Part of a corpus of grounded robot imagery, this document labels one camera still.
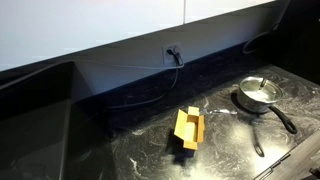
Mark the wide white cabinet door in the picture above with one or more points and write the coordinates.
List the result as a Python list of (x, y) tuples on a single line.
[(83, 26)]

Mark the narrow white cabinet door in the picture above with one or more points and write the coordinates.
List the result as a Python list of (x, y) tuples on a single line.
[(213, 8)]

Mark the white wall outlet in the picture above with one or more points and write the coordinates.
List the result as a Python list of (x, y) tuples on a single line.
[(165, 56)]

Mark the yellow cardboard box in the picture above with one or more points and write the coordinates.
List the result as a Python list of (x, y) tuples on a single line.
[(190, 130)]

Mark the black utensil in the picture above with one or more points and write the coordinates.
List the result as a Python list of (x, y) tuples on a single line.
[(256, 141)]

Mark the large black appliance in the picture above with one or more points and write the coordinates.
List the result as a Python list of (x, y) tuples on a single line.
[(36, 133)]

